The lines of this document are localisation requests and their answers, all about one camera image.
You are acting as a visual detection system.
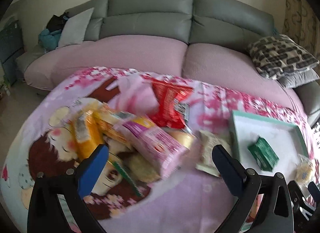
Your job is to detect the green snack packet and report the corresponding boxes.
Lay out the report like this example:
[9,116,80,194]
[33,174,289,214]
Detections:
[247,137,279,172]

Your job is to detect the yellow orange snack bag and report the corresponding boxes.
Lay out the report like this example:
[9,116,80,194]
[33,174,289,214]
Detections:
[72,110,104,161]

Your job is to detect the beige cracker packet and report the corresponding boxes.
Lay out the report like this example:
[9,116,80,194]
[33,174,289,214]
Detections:
[93,103,133,149]

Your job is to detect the yellow pudding cup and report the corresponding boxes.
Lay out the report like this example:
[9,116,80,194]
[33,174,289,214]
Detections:
[163,128,197,150]

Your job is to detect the purple pink snack bag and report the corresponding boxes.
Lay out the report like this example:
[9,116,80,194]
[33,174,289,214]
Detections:
[114,116,188,179]

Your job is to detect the clear cookie packet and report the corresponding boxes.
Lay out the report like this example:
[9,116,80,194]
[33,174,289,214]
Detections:
[295,154,314,186]

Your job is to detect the teal white tray box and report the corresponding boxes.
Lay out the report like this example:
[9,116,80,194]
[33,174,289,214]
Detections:
[229,110,308,182]

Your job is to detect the white paper sachet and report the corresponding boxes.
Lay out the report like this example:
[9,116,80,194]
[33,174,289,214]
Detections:
[196,130,233,178]

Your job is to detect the grey pillow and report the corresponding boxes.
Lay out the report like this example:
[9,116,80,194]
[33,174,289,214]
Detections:
[278,69,319,89]

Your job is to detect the green white candy packet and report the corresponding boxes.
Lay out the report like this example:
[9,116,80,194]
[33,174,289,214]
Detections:
[175,103,190,123]

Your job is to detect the pink sofa cover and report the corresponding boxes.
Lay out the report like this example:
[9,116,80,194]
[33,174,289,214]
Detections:
[24,35,304,114]

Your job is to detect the black white patterned pillow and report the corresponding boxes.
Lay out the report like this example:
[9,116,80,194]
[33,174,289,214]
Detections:
[247,34,319,80]

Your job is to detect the red snack bag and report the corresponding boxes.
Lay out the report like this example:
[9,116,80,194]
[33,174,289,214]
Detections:
[149,79,193,129]

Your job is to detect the teal clothing pile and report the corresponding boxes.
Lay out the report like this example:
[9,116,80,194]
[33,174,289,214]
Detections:
[38,28,62,51]

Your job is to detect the grey cabinet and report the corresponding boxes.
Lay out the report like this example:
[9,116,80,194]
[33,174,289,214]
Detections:
[1,20,24,85]

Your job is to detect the light grey cushion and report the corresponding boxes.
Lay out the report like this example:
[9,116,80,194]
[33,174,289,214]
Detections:
[58,8,94,48]

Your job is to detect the patterned beige curtain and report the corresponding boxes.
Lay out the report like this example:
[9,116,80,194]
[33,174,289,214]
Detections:
[282,0,320,58]

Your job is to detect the grey sofa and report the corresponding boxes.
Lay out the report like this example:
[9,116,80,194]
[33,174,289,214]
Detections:
[16,0,319,123]

